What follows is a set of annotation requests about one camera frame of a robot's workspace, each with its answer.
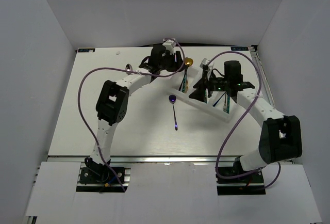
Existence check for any white three-compartment tray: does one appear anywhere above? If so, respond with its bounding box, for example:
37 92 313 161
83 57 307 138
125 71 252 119
167 67 238 123

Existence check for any dark blue purple spoon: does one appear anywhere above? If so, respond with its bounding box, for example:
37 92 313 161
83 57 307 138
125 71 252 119
169 94 178 131

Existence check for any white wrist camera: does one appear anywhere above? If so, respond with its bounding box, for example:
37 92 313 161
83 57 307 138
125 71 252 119
162 39 177 54
200 58 214 77

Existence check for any blue metallic fork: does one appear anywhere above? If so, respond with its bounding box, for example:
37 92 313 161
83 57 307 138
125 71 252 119
213 92 225 107

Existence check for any purple cable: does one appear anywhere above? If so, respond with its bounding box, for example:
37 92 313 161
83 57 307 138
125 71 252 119
206 51 282 189
78 38 186 193

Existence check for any ornate gold spoon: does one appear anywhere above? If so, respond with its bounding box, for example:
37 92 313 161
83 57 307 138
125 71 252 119
184 57 193 91

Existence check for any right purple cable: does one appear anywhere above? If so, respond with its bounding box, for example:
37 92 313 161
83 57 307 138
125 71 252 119
206 51 282 189

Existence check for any silver fork green patterned handle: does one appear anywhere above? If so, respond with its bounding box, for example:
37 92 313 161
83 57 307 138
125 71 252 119
226 94 230 114

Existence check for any aluminium rail right side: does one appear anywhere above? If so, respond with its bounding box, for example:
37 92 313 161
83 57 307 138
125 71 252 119
249 45 275 107

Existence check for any blue label sticker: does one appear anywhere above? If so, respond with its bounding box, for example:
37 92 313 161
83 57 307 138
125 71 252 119
77 48 95 53
230 46 249 51

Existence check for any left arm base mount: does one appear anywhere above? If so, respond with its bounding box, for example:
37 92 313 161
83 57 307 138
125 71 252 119
76 157 129 194

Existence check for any silver knife green patterned handle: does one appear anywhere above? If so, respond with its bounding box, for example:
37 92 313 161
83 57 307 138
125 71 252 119
203 90 207 104

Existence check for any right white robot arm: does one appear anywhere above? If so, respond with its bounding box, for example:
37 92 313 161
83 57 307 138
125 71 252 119
189 59 302 182

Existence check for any blue label sticker left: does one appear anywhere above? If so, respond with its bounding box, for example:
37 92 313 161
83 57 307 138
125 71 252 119
77 48 95 53

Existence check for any silver spoon pink handle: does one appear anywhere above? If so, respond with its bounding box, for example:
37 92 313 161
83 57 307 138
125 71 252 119
125 63 133 74

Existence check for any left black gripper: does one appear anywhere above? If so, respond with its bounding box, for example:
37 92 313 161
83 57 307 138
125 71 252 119
158 50 187 72

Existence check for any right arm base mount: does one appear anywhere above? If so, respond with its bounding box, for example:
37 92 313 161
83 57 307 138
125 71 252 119
216 159 266 196

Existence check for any blue label sticker right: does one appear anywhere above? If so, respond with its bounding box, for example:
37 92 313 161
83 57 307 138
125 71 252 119
230 46 249 51

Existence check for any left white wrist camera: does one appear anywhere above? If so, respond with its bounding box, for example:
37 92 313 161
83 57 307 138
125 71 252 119
162 39 177 54

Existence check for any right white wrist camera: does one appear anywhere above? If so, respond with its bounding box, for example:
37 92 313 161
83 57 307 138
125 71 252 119
200 58 214 77

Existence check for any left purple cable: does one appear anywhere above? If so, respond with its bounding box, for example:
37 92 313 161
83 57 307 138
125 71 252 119
78 38 186 193

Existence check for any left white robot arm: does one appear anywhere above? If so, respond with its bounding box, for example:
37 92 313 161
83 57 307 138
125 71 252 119
90 39 183 182

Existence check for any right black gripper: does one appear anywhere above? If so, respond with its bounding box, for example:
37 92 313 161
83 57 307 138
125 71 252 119
188 71 229 103

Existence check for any silver spoon green patterned handle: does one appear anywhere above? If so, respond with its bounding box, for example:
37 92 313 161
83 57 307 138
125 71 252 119
179 69 188 93

